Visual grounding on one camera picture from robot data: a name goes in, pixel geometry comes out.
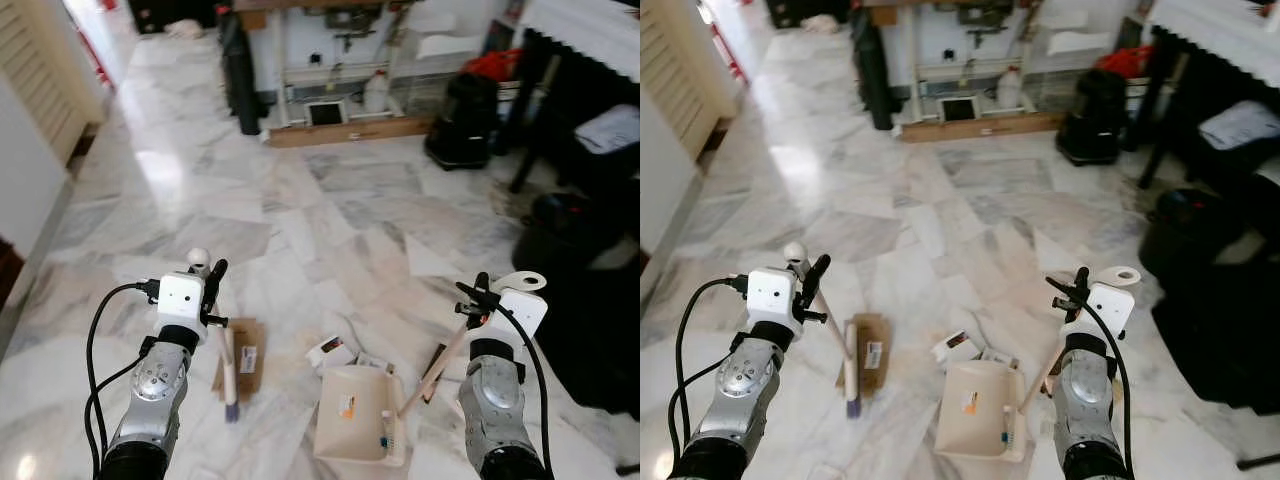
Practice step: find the black vacuum cleaner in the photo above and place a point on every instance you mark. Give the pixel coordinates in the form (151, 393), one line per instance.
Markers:
(463, 120)
(1093, 115)

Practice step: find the small white framed screen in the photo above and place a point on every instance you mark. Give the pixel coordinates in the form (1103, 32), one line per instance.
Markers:
(958, 109)
(326, 113)

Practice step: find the white shelf unit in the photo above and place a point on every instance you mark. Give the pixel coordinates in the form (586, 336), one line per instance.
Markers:
(1030, 40)
(400, 45)

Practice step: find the small white printed box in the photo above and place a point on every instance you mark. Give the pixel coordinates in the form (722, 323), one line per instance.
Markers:
(332, 351)
(958, 347)

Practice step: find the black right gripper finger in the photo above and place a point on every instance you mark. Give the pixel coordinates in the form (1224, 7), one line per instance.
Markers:
(482, 284)
(1081, 279)

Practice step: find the black chair with grey cushion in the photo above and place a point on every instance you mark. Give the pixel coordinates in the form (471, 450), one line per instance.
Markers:
(610, 128)
(1240, 125)

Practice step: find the brown cardboard piece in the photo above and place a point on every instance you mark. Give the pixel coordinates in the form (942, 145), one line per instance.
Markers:
(875, 345)
(250, 355)

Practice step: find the beige louvred door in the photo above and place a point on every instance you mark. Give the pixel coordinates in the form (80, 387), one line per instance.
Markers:
(45, 70)
(685, 65)

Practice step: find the red bag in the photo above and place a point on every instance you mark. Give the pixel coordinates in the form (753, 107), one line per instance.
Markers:
(1125, 60)
(495, 63)

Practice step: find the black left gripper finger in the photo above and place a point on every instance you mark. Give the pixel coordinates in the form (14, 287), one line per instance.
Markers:
(817, 272)
(216, 275)

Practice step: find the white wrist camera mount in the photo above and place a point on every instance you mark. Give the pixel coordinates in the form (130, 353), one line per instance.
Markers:
(523, 312)
(770, 295)
(1110, 305)
(181, 298)

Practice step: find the long wooden plank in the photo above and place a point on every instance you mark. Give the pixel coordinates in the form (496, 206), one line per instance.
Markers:
(980, 126)
(350, 132)

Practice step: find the tall black rolled bag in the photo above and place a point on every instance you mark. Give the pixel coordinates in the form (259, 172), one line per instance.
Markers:
(241, 75)
(873, 70)

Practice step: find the white plastic jug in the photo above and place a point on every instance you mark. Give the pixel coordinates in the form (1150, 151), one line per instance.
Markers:
(1009, 89)
(377, 93)

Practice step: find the hand broom with white knob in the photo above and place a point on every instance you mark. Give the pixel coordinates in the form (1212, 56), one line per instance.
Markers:
(851, 362)
(229, 372)

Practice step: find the table with white cloth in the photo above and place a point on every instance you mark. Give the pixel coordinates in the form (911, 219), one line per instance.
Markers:
(590, 30)
(1215, 25)

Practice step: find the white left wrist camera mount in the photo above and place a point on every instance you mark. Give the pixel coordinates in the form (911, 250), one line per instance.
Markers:
(181, 298)
(770, 295)

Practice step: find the large black bulky bag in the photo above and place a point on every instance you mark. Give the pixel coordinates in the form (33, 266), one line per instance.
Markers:
(590, 300)
(1215, 300)

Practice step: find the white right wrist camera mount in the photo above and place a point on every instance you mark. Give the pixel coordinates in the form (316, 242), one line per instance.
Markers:
(1110, 305)
(523, 312)

